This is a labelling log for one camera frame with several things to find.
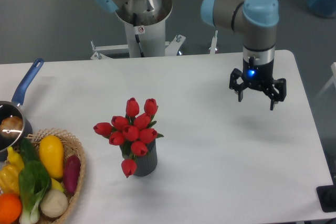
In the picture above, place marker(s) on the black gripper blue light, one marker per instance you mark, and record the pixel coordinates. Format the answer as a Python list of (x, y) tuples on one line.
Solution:
[(258, 77)]

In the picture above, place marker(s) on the red tulip bouquet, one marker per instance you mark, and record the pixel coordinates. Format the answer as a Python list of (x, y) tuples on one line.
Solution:
[(135, 128)]

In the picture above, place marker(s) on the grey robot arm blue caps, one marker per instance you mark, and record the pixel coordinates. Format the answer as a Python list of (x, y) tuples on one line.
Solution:
[(257, 21)]

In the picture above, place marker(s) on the grey ribbed vase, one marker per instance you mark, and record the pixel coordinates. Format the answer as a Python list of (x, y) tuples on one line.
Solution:
[(138, 165)]

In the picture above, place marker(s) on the black device at table edge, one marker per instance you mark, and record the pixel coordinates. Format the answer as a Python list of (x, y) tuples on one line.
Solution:
[(326, 195)]

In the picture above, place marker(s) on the woven bamboo basket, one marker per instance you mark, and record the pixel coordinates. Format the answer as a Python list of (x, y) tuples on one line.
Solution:
[(72, 146)]

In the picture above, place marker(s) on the purple eggplant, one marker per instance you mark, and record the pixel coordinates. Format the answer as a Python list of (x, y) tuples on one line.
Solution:
[(71, 174)]

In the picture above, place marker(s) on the yellow squash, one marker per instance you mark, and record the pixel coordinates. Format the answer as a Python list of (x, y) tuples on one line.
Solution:
[(51, 154)]

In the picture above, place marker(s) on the green cucumber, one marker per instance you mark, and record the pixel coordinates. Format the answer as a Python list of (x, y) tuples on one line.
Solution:
[(28, 151)]

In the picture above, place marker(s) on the green bok choy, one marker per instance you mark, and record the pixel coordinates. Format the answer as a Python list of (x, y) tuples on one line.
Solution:
[(34, 181)]

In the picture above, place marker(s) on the bread roll in pan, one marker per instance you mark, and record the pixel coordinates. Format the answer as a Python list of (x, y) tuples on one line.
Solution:
[(11, 127)]

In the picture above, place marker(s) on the yellow bell pepper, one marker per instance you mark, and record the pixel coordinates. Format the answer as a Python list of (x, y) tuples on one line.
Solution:
[(9, 180)]

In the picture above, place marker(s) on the orange fruit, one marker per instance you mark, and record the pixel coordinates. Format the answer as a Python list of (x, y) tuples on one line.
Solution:
[(11, 208)]

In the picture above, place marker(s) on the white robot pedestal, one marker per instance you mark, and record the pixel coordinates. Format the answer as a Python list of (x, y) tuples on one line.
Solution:
[(142, 41)]

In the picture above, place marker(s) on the blue handled saucepan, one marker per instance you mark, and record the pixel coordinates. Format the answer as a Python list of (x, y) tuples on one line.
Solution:
[(13, 108)]

